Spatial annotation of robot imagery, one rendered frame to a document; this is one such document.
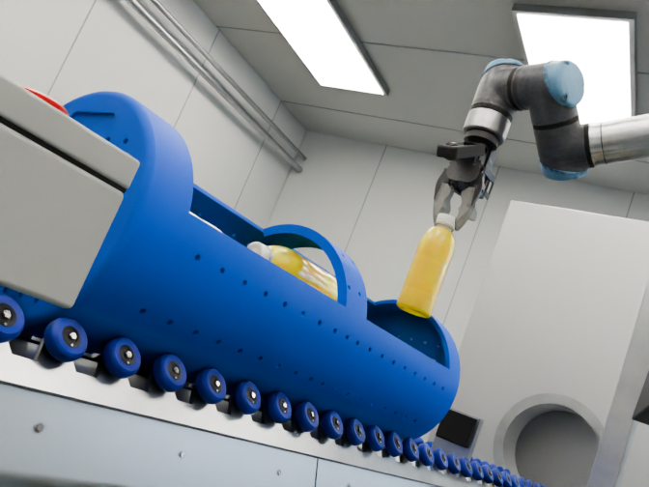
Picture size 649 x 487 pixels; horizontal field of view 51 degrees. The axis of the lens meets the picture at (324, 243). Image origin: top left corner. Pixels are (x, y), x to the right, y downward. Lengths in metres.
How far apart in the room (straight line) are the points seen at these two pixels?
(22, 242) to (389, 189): 6.26
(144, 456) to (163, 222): 0.26
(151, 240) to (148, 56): 4.79
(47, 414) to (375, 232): 5.87
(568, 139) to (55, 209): 1.16
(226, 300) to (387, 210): 5.76
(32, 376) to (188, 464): 0.24
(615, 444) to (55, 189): 1.61
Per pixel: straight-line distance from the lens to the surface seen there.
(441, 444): 1.83
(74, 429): 0.75
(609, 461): 1.86
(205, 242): 0.76
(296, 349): 0.94
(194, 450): 0.87
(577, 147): 1.44
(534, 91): 1.42
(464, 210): 1.39
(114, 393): 0.77
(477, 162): 1.42
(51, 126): 0.41
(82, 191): 0.42
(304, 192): 6.97
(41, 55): 4.88
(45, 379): 0.72
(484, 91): 1.49
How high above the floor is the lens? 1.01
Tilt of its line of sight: 11 degrees up
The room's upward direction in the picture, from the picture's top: 22 degrees clockwise
